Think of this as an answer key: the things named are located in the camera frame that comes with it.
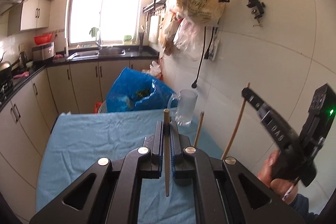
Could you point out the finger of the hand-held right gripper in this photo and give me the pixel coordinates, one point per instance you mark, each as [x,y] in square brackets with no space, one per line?
[262,111]

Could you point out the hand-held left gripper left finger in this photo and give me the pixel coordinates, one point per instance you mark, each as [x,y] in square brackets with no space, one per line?
[158,150]

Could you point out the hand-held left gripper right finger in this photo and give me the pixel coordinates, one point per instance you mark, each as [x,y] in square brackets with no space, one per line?
[172,155]

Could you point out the long wooden chopstick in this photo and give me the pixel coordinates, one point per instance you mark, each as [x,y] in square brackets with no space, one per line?
[235,127]
[199,129]
[167,187]

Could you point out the person's right forearm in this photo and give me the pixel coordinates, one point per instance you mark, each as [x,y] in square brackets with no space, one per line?
[302,204]

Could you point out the person's right hand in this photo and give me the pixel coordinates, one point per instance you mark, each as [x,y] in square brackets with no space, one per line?
[263,172]

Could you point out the clear glass mug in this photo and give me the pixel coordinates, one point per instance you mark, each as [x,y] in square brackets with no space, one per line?
[185,108]

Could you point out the blue plastic bag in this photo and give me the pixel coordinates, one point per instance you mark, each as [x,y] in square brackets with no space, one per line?
[131,92]

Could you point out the blue towel table cover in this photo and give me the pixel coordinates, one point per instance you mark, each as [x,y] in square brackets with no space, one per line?
[92,150]

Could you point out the red stool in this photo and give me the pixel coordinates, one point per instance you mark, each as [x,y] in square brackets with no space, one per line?
[98,108]

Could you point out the white power strip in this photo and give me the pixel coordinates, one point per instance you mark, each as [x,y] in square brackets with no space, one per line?
[214,45]

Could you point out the dark chopstick holder on counter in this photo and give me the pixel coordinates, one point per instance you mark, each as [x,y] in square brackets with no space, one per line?
[141,41]

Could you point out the green box on windowsill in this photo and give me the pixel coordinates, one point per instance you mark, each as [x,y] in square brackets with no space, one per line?
[127,39]

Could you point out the steel kitchen sink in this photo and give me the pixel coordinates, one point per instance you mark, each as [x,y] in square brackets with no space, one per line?
[97,53]

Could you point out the white cutting board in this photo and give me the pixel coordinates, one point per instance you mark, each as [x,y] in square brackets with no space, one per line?
[154,29]

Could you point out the chrome faucet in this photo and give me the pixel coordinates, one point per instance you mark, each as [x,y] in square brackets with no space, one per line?
[99,39]

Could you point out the cream lower kitchen cabinets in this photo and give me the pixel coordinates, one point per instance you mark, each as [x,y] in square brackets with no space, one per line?
[31,113]

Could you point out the green cloth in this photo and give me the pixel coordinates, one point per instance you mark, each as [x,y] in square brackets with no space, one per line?
[93,32]

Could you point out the white bottle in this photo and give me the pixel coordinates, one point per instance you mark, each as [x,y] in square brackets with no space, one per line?
[66,47]

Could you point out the black kitchen countertop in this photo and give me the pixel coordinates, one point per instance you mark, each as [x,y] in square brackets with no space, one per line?
[34,70]

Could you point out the steel rice cooker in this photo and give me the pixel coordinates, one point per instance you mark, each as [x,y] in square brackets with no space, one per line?
[43,52]

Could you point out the pink cloth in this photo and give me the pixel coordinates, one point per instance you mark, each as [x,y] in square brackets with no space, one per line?
[21,75]

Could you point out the kitchen window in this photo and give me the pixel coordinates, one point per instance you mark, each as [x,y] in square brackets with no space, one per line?
[107,1]

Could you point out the red plastic basin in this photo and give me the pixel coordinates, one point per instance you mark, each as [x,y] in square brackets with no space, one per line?
[43,39]

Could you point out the steel kettle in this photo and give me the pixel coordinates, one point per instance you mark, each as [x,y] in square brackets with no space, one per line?
[23,60]

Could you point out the gas stove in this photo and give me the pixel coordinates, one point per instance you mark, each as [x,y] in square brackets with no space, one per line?
[4,90]

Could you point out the black wok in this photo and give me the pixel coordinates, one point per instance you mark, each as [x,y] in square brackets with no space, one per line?
[5,67]

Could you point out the black wall rack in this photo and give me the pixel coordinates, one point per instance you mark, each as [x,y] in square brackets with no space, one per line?
[155,5]

